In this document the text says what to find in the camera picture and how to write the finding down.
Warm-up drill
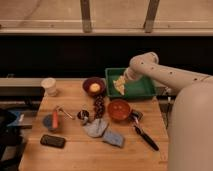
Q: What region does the blue sponge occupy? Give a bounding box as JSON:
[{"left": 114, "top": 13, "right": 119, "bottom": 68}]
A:
[{"left": 102, "top": 130, "right": 124, "bottom": 148}]

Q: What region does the black handled utensil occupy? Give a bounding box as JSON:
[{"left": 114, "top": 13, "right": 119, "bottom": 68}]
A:
[{"left": 134, "top": 125, "right": 159, "bottom": 151}]

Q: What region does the orange carrot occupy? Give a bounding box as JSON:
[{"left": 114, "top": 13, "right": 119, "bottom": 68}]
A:
[{"left": 52, "top": 110, "right": 58, "bottom": 129}]

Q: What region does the dark maroon bowl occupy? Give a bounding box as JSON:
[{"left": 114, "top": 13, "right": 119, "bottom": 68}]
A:
[{"left": 82, "top": 77, "right": 106, "bottom": 97}]

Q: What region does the yellow banana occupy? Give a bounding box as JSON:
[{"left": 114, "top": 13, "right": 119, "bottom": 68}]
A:
[{"left": 113, "top": 81, "right": 125, "bottom": 95}]

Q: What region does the green plastic tray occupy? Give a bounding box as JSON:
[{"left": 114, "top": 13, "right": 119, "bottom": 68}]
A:
[{"left": 105, "top": 68, "right": 156, "bottom": 100}]

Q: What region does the black chair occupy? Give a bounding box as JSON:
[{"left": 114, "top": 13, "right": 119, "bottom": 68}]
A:
[{"left": 0, "top": 108, "right": 24, "bottom": 171}]

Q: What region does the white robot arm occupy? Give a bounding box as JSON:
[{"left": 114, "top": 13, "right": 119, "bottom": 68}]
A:
[{"left": 124, "top": 52, "right": 213, "bottom": 171}]

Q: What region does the grey cloth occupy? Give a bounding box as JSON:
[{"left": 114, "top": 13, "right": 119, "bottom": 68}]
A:
[{"left": 83, "top": 118, "right": 108, "bottom": 138}]

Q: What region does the bunch of dark grapes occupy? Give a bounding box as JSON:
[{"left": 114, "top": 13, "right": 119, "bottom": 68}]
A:
[{"left": 94, "top": 96, "right": 105, "bottom": 118}]

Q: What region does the red bowl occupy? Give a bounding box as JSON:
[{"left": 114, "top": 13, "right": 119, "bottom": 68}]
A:
[{"left": 107, "top": 99, "right": 131, "bottom": 121}]

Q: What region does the white paper cup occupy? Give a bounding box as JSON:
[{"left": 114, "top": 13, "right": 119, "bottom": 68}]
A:
[{"left": 41, "top": 78, "right": 57, "bottom": 96}]

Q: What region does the black smartphone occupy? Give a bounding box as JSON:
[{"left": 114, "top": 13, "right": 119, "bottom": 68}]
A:
[{"left": 40, "top": 135, "right": 66, "bottom": 148}]

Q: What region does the yellow round fruit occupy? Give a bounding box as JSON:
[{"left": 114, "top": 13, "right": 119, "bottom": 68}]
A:
[{"left": 89, "top": 83, "right": 101, "bottom": 93}]

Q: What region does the small dark metal cup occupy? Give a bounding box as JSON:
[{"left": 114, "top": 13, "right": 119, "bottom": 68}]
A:
[{"left": 77, "top": 110, "right": 89, "bottom": 125}]

